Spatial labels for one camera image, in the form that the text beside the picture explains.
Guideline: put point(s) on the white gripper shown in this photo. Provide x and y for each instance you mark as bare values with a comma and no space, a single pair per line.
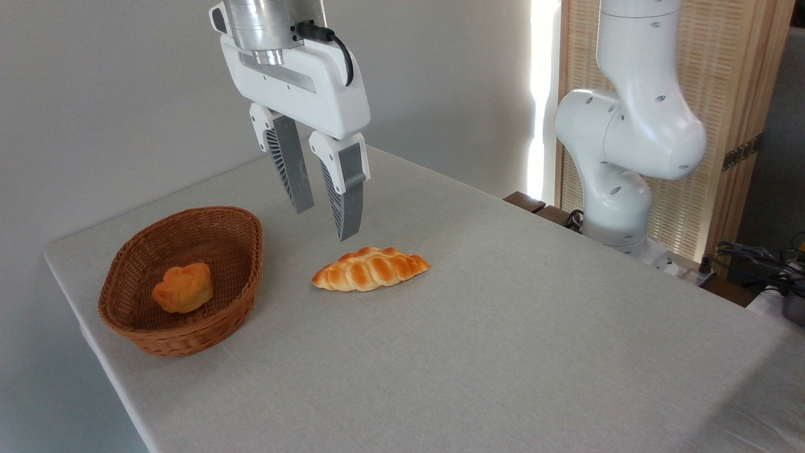
314,94

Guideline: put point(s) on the braided bread loaf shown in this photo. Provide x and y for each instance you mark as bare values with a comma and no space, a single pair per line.
371,269

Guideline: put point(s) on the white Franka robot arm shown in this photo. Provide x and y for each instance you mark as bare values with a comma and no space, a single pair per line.
635,126

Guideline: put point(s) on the round orange bread bun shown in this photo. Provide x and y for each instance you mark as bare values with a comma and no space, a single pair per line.
183,289

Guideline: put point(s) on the brown wicker basket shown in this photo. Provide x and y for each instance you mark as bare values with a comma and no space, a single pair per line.
144,333

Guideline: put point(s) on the dark brown wooden block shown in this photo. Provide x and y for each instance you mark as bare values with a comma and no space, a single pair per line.
556,217
523,201

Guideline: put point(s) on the beige tablecloth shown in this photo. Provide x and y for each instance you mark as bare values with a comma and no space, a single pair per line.
471,346

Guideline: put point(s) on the black plug adapter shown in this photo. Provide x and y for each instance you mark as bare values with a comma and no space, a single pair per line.
707,270

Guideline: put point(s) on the silver metal wrist mount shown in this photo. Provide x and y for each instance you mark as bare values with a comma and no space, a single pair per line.
258,25

